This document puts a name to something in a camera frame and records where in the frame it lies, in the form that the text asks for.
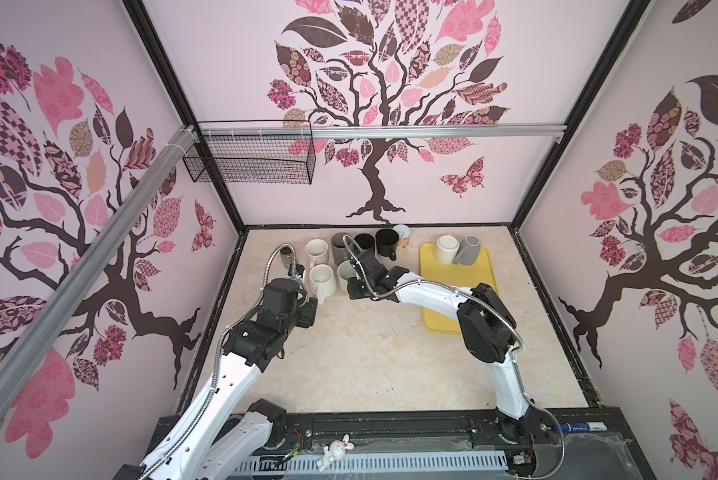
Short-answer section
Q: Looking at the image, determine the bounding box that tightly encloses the aluminium rail back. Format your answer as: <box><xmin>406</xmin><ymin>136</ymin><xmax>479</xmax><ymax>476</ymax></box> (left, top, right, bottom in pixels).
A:
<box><xmin>200</xmin><ymin>122</ymin><xmax>567</xmax><ymax>140</ymax></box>

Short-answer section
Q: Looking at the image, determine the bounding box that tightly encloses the white ribbed mug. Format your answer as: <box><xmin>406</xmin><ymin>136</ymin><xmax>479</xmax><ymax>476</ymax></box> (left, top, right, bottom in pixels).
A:
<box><xmin>309</xmin><ymin>264</ymin><xmax>337</xmax><ymax>305</ymax></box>

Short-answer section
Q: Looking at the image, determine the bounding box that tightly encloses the cream mug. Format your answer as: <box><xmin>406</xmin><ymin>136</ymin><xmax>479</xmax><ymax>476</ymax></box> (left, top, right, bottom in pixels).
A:
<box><xmin>336</xmin><ymin>260</ymin><xmax>357</xmax><ymax>293</ymax></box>

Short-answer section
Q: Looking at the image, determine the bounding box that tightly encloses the spice jar black lid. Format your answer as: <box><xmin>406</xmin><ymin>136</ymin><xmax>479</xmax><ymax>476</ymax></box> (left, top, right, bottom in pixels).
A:
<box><xmin>279</xmin><ymin>245</ymin><xmax>296</xmax><ymax>271</ymax></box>

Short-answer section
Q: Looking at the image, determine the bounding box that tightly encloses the black mug white base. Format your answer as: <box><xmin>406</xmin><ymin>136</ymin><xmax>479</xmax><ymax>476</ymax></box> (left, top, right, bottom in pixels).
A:
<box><xmin>354</xmin><ymin>233</ymin><xmax>376</xmax><ymax>253</ymax></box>

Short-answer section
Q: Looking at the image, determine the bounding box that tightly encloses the black wire basket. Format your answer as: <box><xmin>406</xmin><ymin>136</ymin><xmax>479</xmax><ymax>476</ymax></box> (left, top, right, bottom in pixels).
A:
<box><xmin>183</xmin><ymin>120</ymin><xmax>316</xmax><ymax>185</ymax></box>

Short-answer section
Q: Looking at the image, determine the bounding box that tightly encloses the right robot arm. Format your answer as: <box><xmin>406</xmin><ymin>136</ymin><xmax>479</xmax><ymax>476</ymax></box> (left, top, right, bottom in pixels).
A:
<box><xmin>342</xmin><ymin>234</ymin><xmax>567</xmax><ymax>479</ymax></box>

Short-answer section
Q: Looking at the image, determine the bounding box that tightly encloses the white bunny figurine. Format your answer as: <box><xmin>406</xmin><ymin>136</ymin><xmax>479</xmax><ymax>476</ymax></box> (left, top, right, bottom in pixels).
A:
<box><xmin>316</xmin><ymin>434</ymin><xmax>355</xmax><ymax>472</ymax></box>

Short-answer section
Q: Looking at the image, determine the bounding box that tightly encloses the white slotted cable duct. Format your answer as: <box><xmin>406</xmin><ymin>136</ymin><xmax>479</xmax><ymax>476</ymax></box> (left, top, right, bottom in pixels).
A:
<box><xmin>231</xmin><ymin>451</ymin><xmax>508</xmax><ymax>478</ymax></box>

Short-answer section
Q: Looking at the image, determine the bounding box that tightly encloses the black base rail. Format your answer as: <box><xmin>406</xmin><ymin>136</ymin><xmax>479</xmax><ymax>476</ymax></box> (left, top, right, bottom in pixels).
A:
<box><xmin>209</xmin><ymin>399</ymin><xmax>655</xmax><ymax>479</ymax></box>

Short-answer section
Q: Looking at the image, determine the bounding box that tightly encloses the grey mug front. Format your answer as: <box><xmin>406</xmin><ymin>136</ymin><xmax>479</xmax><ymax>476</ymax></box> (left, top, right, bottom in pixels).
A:
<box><xmin>330</xmin><ymin>232</ymin><xmax>351</xmax><ymax>266</ymax></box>

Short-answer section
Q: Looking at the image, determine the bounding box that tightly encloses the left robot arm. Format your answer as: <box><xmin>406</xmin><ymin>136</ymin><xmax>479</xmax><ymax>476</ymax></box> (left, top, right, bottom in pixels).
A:
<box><xmin>115</xmin><ymin>243</ymin><xmax>317</xmax><ymax>479</ymax></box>

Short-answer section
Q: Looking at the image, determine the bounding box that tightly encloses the blue white marker pen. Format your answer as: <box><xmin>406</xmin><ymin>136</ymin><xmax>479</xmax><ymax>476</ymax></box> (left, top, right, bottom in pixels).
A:
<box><xmin>560</xmin><ymin>422</ymin><xmax>608</xmax><ymax>433</ymax></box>

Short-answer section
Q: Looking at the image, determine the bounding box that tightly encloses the pink mug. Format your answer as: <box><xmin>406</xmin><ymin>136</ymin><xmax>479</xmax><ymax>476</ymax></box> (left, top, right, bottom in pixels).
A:
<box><xmin>305</xmin><ymin>238</ymin><xmax>331</xmax><ymax>268</ymax></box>

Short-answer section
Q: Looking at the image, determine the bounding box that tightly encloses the aluminium rail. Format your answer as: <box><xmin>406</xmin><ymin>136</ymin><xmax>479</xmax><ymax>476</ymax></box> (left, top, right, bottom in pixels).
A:
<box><xmin>0</xmin><ymin>125</ymin><xmax>197</xmax><ymax>420</ymax></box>
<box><xmin>200</xmin><ymin>122</ymin><xmax>567</xmax><ymax>140</ymax></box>

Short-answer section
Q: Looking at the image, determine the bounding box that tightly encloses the all black mug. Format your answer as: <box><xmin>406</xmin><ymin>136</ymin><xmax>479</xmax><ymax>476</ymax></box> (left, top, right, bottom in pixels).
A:
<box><xmin>375</xmin><ymin>228</ymin><xmax>400</xmax><ymax>261</ymax></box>

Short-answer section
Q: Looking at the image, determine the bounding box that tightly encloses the aluminium rail left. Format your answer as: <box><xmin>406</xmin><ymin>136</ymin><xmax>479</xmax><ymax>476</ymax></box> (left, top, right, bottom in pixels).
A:
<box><xmin>0</xmin><ymin>125</ymin><xmax>197</xmax><ymax>420</ymax></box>

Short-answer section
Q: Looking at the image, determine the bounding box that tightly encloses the yellow plastic tray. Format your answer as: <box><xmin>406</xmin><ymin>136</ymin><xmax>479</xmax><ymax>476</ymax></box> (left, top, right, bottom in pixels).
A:
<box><xmin>418</xmin><ymin>242</ymin><xmax>499</xmax><ymax>335</ymax></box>

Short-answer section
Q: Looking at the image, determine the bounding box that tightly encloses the grey mug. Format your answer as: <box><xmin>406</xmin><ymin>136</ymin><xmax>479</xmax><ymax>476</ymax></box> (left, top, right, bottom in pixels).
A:
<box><xmin>453</xmin><ymin>235</ymin><xmax>481</xmax><ymax>266</ymax></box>
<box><xmin>330</xmin><ymin>232</ymin><xmax>351</xmax><ymax>266</ymax></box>

